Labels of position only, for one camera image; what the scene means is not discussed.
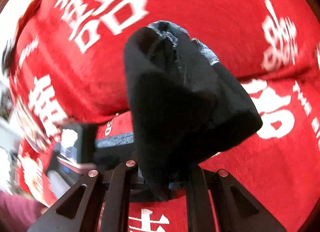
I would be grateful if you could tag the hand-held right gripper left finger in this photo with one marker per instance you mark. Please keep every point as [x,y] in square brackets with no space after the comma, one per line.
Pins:
[120,184]

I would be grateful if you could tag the person's left forearm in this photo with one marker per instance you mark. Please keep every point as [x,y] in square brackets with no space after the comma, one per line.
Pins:
[17,212]

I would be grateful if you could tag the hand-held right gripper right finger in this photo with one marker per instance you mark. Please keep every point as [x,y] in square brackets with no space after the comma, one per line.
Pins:
[197,197]

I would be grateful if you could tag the red printed blanket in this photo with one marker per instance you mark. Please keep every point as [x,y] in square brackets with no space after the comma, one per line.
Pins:
[200,10]

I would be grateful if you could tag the black pants floral trim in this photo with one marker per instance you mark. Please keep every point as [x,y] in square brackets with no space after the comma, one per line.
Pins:
[175,112]

